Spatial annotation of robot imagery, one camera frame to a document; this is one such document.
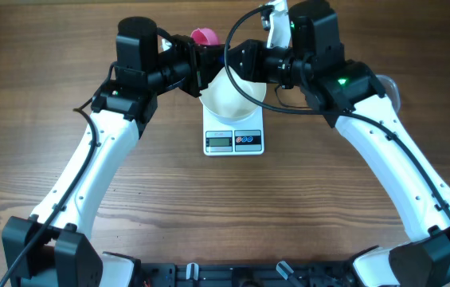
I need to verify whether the pink scoop blue handle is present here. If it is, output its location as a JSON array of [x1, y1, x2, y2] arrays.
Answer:
[[190, 28, 221, 45]]

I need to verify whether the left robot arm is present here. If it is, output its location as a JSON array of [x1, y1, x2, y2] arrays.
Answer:
[[1, 17, 225, 286]]

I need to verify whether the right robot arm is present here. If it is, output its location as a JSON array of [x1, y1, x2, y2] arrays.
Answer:
[[224, 1, 450, 286]]

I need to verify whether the white bowl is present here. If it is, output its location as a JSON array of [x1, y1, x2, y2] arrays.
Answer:
[[200, 68, 267, 120]]

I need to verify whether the white digital kitchen scale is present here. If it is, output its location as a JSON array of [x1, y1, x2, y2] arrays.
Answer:
[[202, 107, 264, 156]]

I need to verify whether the clear plastic container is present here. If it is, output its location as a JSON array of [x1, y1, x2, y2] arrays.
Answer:
[[377, 75, 401, 113]]

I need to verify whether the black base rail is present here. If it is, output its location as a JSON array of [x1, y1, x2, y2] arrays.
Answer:
[[130, 261, 360, 287]]

